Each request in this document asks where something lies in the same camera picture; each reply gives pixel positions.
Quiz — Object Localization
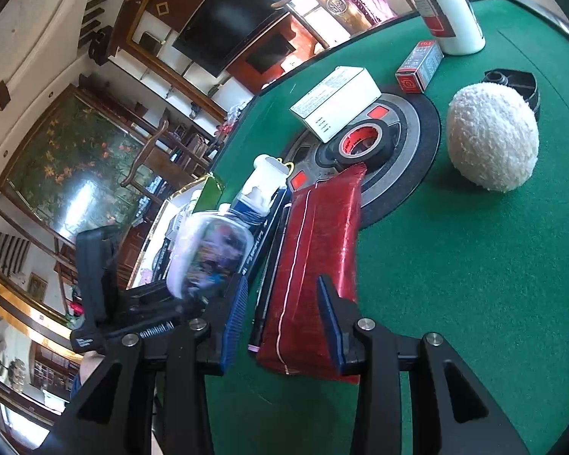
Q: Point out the clear plastic bottle colourful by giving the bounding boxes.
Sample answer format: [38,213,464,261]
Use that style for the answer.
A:
[166,210,254,301]

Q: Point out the black marker pen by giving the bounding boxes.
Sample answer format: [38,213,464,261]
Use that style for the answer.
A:
[247,202,292,355]

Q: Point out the red shiny pouch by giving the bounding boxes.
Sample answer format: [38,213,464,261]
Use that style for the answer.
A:
[257,163,367,384]

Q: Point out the white fluffy ball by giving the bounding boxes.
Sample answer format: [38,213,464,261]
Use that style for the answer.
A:
[446,82,540,193]

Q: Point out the red grey small carton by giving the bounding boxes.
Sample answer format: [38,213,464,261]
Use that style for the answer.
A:
[395,40,444,94]

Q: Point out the floral landscape painting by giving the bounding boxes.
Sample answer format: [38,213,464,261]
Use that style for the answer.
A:
[0,85,152,242]

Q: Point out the wooden armchair at left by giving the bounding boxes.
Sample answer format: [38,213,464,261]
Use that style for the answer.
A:
[120,118,208,199]

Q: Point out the black white open small box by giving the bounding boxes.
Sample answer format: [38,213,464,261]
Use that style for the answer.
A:
[229,154,290,225]

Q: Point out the round grey table centre panel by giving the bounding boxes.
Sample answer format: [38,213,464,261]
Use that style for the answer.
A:
[284,85,441,229]

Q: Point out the black tape roll red core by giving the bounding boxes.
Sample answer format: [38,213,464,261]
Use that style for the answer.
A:
[333,120,395,171]

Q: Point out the white rectangular carton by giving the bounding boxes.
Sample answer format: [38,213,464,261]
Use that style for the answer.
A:
[290,66,381,144]

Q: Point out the black flat television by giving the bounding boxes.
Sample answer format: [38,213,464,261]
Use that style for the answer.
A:
[172,0,286,77]

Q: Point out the black half-round plastic part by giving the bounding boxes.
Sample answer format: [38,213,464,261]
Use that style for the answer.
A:
[482,68,541,120]

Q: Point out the wooden armchair behind table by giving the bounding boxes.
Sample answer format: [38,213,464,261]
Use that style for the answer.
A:
[271,0,390,48]

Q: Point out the white liquor bottle red cap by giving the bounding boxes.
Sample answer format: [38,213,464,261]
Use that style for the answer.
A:
[413,0,485,55]

